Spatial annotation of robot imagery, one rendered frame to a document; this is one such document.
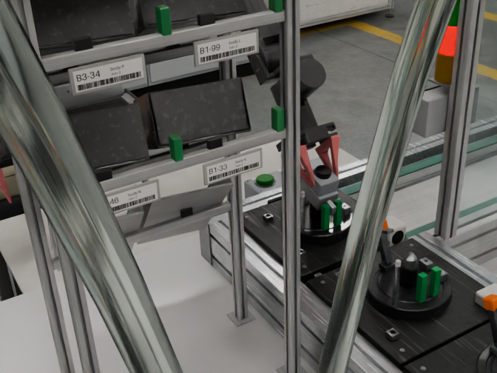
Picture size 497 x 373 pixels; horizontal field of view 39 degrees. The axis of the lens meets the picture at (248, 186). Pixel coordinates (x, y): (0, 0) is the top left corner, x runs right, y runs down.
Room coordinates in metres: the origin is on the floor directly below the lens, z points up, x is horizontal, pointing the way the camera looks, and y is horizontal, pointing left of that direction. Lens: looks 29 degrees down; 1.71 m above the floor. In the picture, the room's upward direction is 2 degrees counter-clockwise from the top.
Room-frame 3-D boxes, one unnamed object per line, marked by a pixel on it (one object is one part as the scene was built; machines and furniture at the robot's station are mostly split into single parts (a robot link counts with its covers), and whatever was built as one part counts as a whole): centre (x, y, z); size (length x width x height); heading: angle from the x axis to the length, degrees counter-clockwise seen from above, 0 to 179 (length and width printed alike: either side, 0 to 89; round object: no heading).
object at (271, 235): (1.15, -0.13, 0.96); 0.24 x 0.24 x 0.02; 30
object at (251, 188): (1.38, -0.10, 0.93); 0.21 x 0.07 x 0.06; 120
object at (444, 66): (1.14, -0.35, 1.28); 0.05 x 0.05 x 0.05
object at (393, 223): (1.11, -0.26, 0.97); 0.05 x 0.05 x 0.04; 30
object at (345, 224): (1.15, -0.13, 0.98); 0.14 x 0.14 x 0.02
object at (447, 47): (1.14, -0.35, 1.33); 0.05 x 0.05 x 0.05
